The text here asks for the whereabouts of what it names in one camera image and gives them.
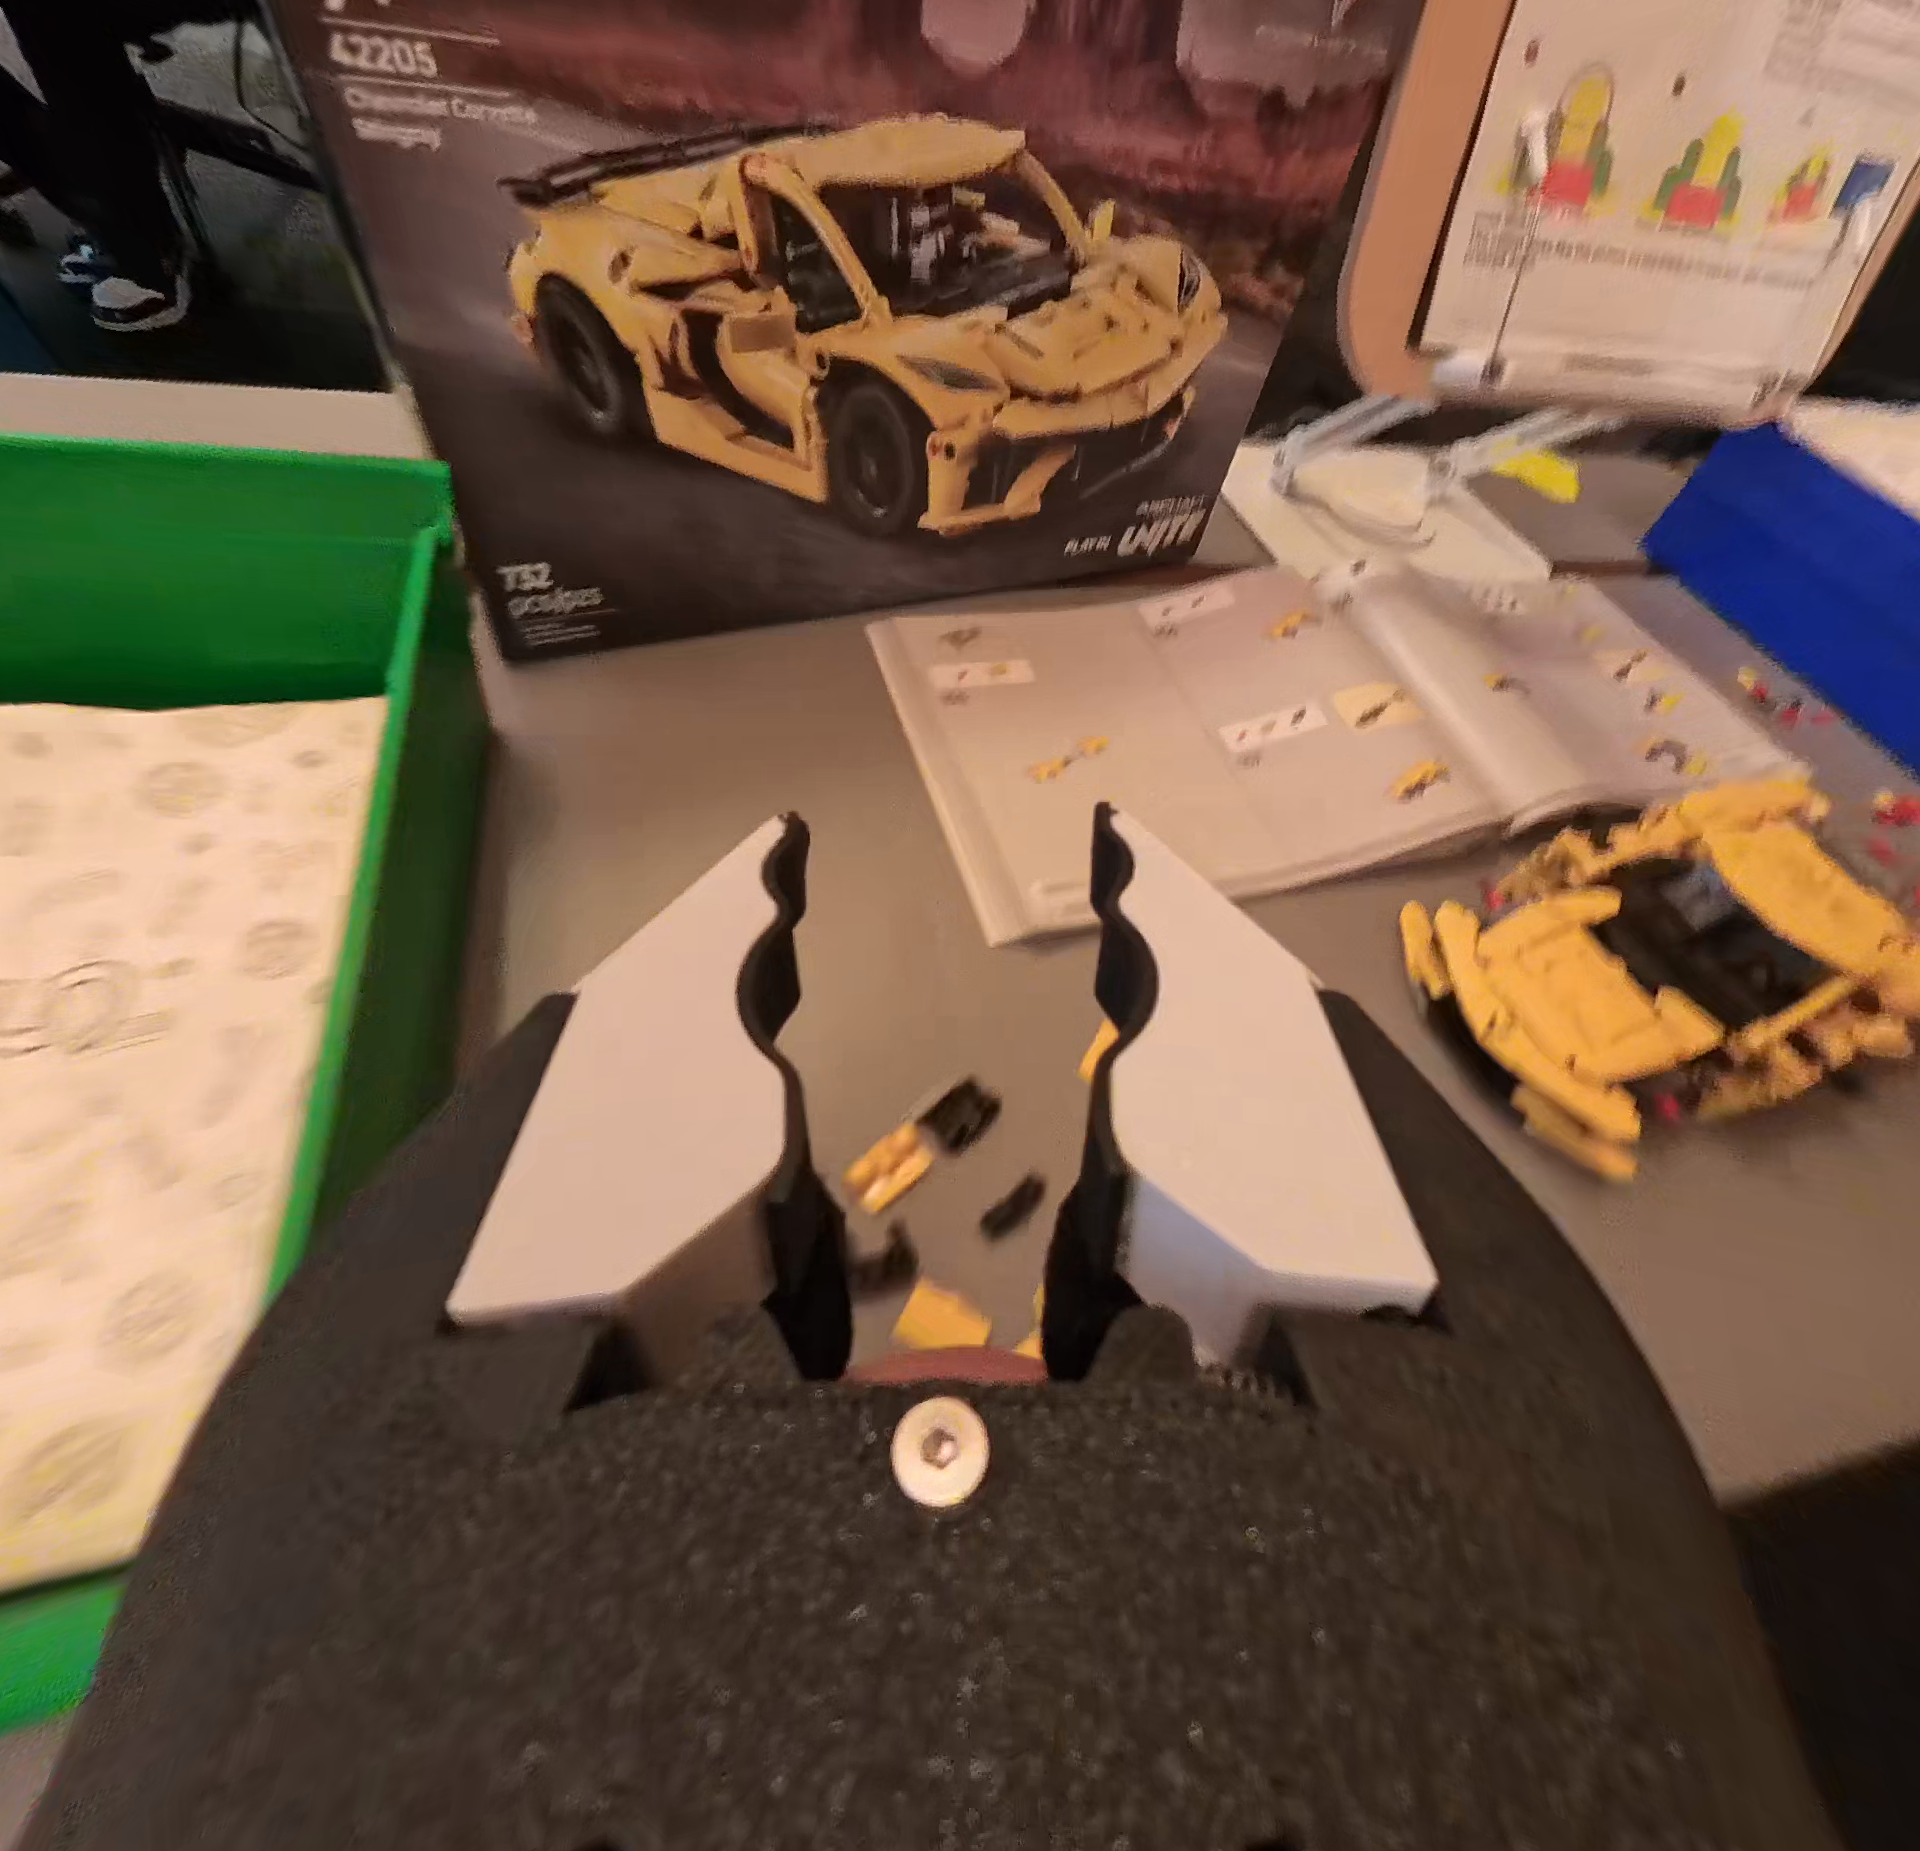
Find scattered small coloured pins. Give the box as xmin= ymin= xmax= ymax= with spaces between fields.
xmin=1733 ymin=665 xmax=1920 ymax=833

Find loose yellow and black bricks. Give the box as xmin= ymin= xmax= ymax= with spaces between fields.
xmin=845 ymin=1017 xmax=1120 ymax=1357

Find crumpled white paper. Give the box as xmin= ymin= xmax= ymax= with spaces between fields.
xmin=1792 ymin=395 xmax=1920 ymax=457

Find yellow brick toy car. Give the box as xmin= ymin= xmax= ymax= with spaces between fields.
xmin=1398 ymin=777 xmax=1920 ymax=1185

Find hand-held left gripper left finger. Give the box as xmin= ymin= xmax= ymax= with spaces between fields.
xmin=444 ymin=813 xmax=859 ymax=1379

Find patterned white paper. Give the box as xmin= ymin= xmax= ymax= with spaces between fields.
xmin=0 ymin=695 xmax=393 ymax=1596

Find clipboard with printed sheet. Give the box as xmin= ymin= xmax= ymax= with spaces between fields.
xmin=1339 ymin=0 xmax=1920 ymax=419

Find dark toy car box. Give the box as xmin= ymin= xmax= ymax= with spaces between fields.
xmin=241 ymin=0 xmax=1451 ymax=667

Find grey desk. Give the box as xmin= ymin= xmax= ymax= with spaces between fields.
xmin=0 ymin=373 xmax=1920 ymax=1506

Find instruction booklet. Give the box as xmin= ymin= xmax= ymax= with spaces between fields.
xmin=864 ymin=561 xmax=1810 ymax=949

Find blue storage bin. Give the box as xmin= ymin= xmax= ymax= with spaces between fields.
xmin=1639 ymin=403 xmax=1920 ymax=773

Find green storage bin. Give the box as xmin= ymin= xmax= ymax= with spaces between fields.
xmin=0 ymin=433 xmax=498 ymax=1732

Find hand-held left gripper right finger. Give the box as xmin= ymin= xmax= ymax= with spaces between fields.
xmin=1042 ymin=801 xmax=1443 ymax=1379

